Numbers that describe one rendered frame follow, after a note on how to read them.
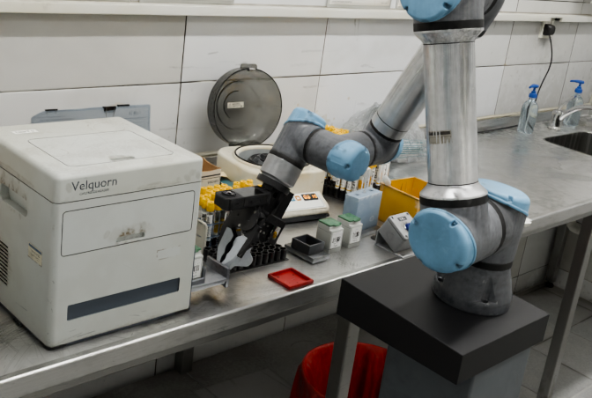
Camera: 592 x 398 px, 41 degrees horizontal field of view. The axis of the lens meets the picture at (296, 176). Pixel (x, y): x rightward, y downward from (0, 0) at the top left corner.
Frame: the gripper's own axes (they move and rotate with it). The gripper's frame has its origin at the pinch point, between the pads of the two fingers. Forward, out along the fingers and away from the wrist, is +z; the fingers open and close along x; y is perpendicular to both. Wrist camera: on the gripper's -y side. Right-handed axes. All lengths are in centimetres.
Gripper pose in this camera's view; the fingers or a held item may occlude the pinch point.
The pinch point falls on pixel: (219, 267)
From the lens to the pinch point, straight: 158.1
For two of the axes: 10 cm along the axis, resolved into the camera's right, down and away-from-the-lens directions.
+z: -4.7, 8.8, -0.7
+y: 5.6, 3.6, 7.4
